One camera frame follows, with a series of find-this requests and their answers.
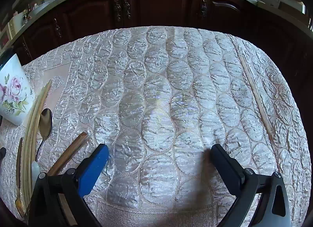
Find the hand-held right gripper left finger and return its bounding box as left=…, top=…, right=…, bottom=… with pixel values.
left=29, top=144, right=109, bottom=227

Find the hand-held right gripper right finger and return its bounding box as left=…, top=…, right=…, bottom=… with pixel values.
left=210, top=144, right=292, bottom=227

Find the white floral cup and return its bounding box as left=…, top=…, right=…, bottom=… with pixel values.
left=0, top=53, right=36, bottom=126

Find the metal fork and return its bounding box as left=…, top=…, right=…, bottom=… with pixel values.
left=15, top=137, right=27, bottom=219

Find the pale bamboo chopstick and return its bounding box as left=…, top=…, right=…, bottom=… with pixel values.
left=26, top=80, right=53, bottom=204
left=21, top=79, right=52, bottom=203

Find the white plastic utensil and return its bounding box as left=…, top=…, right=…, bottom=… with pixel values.
left=31, top=160, right=41, bottom=193

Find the metal spoon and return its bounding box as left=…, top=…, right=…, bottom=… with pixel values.
left=35, top=108, right=53, bottom=162

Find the quilted silver tablecloth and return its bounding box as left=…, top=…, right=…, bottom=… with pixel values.
left=0, top=27, right=311, bottom=227

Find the dark wooden cabinet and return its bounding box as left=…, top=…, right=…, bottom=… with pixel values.
left=0, top=0, right=313, bottom=130

